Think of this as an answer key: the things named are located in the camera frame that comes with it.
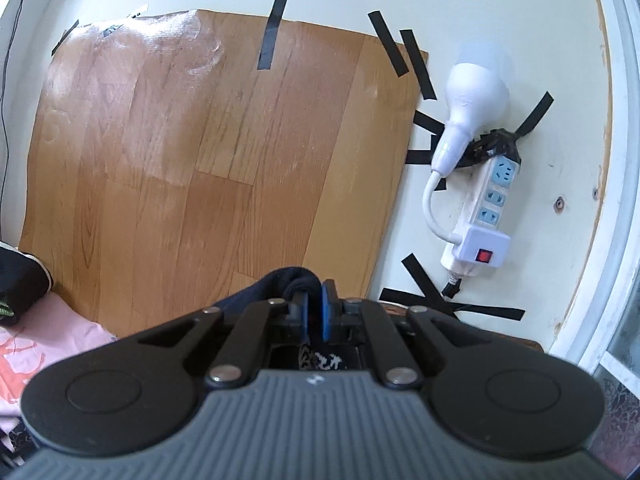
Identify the navy patterned knit sweater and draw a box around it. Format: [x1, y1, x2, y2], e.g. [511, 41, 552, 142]
[215, 266, 358, 370]

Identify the brown mesh cushion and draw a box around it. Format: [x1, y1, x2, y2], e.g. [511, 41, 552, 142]
[500, 334, 544, 352]

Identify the pink floral bed sheet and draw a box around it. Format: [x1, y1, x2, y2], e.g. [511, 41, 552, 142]
[0, 288, 122, 468]

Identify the dark folded garment green trim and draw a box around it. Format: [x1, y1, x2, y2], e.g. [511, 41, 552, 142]
[0, 243, 53, 327]

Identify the white power strip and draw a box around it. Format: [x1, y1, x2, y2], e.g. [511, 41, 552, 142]
[440, 155, 520, 278]

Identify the white bulb lamp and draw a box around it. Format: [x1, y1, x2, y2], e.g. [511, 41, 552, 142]
[422, 63, 510, 245]

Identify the thin black cable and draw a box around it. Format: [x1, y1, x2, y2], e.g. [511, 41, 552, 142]
[0, 0, 34, 221]

